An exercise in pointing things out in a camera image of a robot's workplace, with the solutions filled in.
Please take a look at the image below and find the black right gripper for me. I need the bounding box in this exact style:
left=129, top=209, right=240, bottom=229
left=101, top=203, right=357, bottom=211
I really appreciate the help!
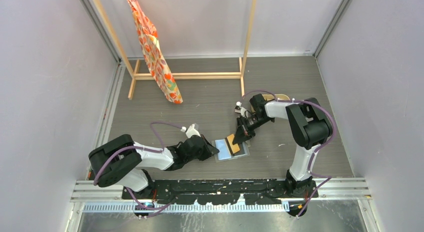
left=233, top=114, right=273, bottom=145

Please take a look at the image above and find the grey card holder wallet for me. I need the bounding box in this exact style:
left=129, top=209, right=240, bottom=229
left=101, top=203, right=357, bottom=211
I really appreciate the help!
left=212, top=139, right=250, bottom=162

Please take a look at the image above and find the gold card black stripe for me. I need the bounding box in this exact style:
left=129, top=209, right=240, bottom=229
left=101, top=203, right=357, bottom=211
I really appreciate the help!
left=224, top=134, right=240, bottom=155

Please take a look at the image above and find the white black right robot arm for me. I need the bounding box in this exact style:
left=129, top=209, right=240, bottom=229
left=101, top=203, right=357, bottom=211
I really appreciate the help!
left=232, top=94, right=336, bottom=197

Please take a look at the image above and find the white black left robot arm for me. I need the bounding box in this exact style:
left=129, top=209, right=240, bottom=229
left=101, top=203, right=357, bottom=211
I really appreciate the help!
left=88, top=134, right=219, bottom=199

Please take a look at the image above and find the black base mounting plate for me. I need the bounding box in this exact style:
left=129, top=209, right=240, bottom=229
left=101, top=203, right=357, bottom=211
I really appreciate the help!
left=133, top=179, right=317, bottom=205

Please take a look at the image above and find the cream oval tray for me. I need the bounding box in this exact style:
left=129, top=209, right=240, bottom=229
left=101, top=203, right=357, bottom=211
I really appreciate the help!
left=250, top=93, right=291, bottom=112

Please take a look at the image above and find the floral fabric bag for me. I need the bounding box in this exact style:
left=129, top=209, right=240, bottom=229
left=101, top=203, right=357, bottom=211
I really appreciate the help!
left=127, top=0, right=183, bottom=104

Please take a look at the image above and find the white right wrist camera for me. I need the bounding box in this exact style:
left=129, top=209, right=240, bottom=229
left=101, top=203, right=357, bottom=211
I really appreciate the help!
left=234, top=101, right=248, bottom=117

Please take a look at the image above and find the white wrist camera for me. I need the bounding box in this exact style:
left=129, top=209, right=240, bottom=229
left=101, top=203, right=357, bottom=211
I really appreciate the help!
left=234, top=101, right=248, bottom=117
left=185, top=123, right=201, bottom=138

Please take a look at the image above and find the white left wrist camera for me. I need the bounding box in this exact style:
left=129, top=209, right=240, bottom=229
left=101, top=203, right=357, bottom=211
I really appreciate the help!
left=185, top=123, right=201, bottom=138

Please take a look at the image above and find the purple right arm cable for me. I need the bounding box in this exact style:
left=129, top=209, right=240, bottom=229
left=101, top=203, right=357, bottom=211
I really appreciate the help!
left=241, top=89, right=338, bottom=218

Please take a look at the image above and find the aluminium front rail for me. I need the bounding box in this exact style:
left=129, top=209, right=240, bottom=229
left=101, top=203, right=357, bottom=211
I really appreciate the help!
left=70, top=177, right=372, bottom=203

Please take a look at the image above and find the wooden rack frame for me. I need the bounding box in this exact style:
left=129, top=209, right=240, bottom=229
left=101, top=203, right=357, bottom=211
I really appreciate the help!
left=92, top=0, right=257, bottom=100

